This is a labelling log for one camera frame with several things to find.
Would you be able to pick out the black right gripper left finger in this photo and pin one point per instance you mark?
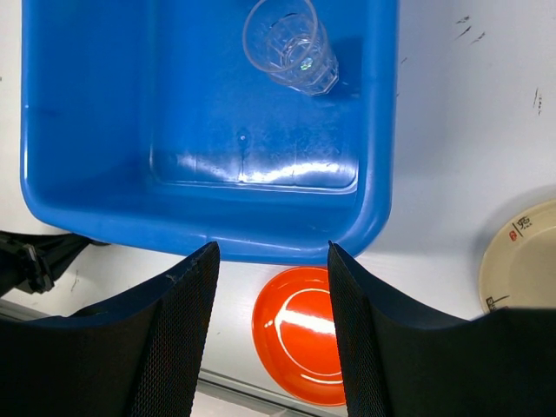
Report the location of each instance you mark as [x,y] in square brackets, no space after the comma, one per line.
[138,353]

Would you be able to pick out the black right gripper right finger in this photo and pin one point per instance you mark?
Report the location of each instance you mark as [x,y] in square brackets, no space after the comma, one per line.
[400,357]

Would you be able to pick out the orange round plate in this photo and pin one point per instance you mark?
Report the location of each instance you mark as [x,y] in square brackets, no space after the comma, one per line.
[294,336]

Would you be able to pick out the clear plastic cup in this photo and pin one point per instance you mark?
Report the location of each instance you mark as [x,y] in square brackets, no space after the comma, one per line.
[287,41]

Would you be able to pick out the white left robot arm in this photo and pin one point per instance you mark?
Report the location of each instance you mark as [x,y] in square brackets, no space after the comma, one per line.
[33,263]

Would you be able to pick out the blue plastic bin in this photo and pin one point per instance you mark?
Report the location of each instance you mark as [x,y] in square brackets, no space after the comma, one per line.
[144,124]

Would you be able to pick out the beige plate right side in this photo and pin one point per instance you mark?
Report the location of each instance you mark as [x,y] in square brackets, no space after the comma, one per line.
[518,267]

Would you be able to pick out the aluminium frame rail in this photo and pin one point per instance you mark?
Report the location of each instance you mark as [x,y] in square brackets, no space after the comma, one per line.
[220,396]

